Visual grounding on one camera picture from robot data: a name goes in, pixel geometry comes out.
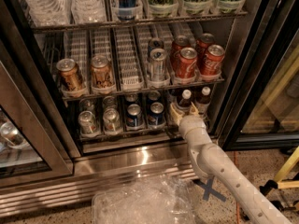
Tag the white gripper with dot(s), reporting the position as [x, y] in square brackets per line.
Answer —
[188, 122]

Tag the brown bottle white cap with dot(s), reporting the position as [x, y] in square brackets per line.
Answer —
[202, 101]
[183, 102]

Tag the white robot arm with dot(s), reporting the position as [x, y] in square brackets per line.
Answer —
[208, 160]

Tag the right glass fridge door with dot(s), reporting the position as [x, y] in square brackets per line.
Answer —
[263, 109]

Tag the glass fridge door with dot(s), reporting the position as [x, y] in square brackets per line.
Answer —
[35, 151]
[263, 109]

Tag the steel fridge cabinet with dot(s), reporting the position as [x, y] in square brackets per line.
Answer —
[104, 162]

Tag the clear water bottle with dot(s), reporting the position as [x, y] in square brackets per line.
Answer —
[88, 11]
[46, 12]

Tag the left glass fridge door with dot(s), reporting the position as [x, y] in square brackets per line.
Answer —
[35, 151]

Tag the clear water bottle far left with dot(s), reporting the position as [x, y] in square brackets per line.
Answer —
[46, 12]

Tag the front blue Pepsi can right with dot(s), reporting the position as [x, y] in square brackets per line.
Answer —
[156, 114]

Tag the blue pepsi can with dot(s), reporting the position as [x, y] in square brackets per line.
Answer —
[134, 116]
[156, 114]
[131, 99]
[153, 96]

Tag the rear blue Pepsi can right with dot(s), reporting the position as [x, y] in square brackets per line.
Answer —
[153, 96]

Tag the front red Coca-Cola can left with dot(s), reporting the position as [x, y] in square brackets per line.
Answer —
[187, 59]

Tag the red coca-cola can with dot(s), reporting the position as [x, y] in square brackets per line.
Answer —
[187, 59]
[202, 43]
[213, 57]
[180, 42]

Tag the front blue Pepsi can left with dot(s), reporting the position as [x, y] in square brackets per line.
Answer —
[134, 116]

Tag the front red Coca-Cola can right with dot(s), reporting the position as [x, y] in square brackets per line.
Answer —
[213, 57]

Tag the rear blue Pepsi can left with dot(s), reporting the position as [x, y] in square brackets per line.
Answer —
[131, 99]

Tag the front silver blue can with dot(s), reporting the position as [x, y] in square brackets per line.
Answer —
[157, 63]

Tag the silver blue can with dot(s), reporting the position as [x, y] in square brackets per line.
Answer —
[157, 63]
[155, 43]

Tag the rear red Coca-Cola can left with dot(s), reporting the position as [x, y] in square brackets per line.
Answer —
[180, 42]

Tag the rear red Coca-Cola can right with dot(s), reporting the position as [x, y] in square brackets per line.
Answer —
[202, 43]

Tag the rear silver blue can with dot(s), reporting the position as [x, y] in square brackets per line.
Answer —
[155, 43]

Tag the blue tape cross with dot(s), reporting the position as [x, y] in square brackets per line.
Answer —
[208, 189]

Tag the clear plastic bin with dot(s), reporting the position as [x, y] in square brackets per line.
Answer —
[157, 200]

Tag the gold can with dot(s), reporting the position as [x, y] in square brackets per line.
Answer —
[70, 74]
[102, 75]

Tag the front silver can far left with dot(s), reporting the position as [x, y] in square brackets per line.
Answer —
[87, 123]

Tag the rear silver can far left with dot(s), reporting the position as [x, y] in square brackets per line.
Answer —
[87, 105]

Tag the gold can far left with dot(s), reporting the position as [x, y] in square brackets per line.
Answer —
[70, 74]

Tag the blue red energy drink can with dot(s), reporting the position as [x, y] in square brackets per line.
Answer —
[126, 9]

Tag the can behind left door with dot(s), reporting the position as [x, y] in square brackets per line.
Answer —
[10, 133]

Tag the yellow wheeled cart frame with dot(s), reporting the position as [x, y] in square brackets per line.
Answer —
[280, 180]

